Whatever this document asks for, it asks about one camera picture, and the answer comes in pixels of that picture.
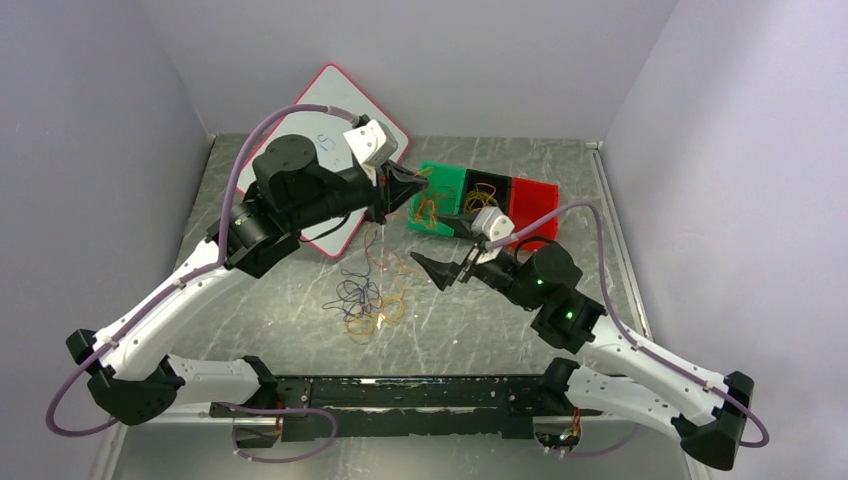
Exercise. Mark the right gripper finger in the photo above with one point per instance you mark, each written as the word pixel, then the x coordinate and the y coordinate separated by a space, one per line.
pixel 441 274
pixel 460 224

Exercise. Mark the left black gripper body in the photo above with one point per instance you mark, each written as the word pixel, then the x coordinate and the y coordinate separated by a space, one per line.
pixel 374 196

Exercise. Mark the black aluminium base frame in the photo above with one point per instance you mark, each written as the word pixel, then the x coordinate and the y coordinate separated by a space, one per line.
pixel 512 406

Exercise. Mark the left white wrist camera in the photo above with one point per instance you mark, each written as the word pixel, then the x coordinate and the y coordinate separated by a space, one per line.
pixel 371 145

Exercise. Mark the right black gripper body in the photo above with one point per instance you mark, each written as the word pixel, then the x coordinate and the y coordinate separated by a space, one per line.
pixel 497 272

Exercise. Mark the red plastic bin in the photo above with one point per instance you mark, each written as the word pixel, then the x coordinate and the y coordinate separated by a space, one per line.
pixel 529 201

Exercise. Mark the pink framed whiteboard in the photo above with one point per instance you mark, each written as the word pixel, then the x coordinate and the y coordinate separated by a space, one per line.
pixel 331 86

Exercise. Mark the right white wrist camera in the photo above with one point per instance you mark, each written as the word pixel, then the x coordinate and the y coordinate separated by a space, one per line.
pixel 493 228

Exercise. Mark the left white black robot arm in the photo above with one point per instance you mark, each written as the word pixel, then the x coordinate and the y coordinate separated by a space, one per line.
pixel 134 376

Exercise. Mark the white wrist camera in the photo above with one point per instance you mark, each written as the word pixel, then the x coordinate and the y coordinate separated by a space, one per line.
pixel 371 145
pixel 493 228

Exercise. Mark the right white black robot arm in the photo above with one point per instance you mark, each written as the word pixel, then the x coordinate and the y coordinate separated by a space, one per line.
pixel 613 369

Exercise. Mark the green plastic bin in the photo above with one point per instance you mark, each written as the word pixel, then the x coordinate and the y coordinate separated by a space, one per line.
pixel 441 198

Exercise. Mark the black plastic bin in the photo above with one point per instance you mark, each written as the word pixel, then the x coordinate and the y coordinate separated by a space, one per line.
pixel 481 189

